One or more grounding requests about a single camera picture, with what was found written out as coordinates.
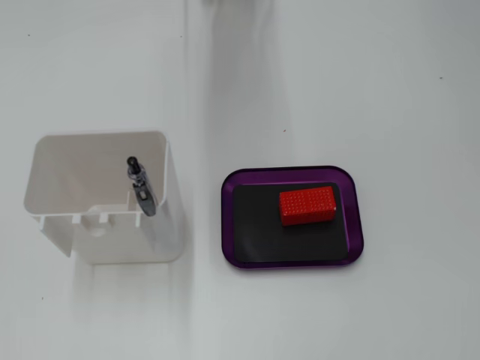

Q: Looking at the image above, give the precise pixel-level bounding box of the black mat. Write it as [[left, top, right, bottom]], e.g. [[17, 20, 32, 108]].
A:
[[232, 181, 350, 263]]

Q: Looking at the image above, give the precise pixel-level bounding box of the purple metal tray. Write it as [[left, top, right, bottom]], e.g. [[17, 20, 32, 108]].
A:
[[220, 165, 365, 271]]

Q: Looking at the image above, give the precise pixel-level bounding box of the red studded block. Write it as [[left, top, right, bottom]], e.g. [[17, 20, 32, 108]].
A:
[[278, 184, 337, 227]]

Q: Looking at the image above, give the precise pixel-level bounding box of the black clear ballpoint pen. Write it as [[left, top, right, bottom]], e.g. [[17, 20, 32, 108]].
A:
[[126, 156, 157, 218]]

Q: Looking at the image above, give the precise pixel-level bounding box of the white plastic pen holder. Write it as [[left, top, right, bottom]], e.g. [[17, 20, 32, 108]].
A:
[[22, 127, 185, 266]]

